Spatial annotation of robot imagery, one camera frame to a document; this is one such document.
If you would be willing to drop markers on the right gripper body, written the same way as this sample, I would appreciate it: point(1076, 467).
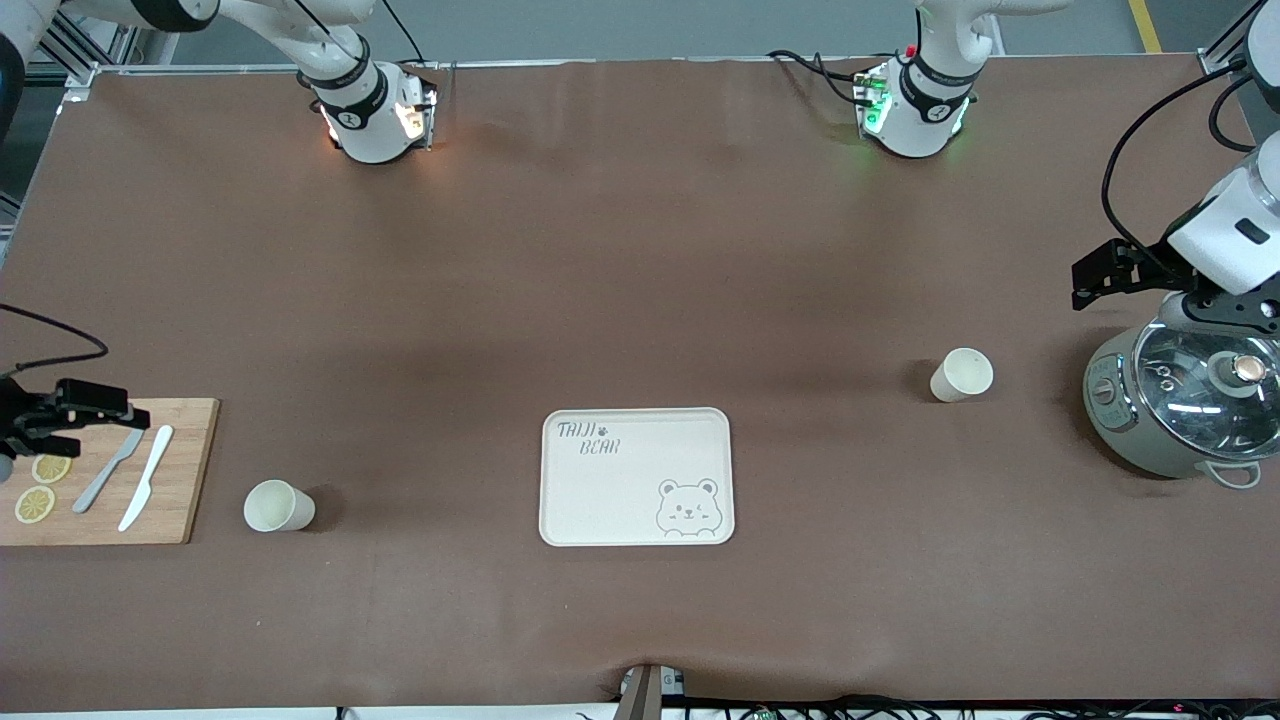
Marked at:
point(14, 412)

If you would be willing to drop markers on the white IKEA cup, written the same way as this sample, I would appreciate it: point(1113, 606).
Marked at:
point(268, 506)
point(968, 372)

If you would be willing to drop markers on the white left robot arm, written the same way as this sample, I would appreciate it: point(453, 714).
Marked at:
point(920, 110)

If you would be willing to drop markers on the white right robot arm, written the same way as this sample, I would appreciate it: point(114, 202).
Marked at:
point(360, 120)

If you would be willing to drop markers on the grey plastic knife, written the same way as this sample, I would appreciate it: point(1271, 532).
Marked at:
point(108, 468)

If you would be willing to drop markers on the lemon slice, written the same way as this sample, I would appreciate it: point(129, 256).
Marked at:
point(35, 504)
point(51, 470)

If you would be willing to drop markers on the white plastic knife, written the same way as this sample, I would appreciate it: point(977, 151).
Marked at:
point(147, 475)

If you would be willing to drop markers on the bamboo cutting board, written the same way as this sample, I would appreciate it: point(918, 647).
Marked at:
point(185, 470)

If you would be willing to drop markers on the grey-green cooking pot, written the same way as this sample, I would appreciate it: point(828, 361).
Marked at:
point(1115, 420)

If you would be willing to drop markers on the glass pot lid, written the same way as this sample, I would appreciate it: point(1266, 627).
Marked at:
point(1190, 400)

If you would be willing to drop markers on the brown table mat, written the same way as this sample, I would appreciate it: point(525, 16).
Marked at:
point(640, 250)

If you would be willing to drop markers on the cream bear print tray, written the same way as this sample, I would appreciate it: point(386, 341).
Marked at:
point(630, 500)

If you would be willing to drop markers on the aluminium frame post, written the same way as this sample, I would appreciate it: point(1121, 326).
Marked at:
point(1215, 62)
point(85, 72)

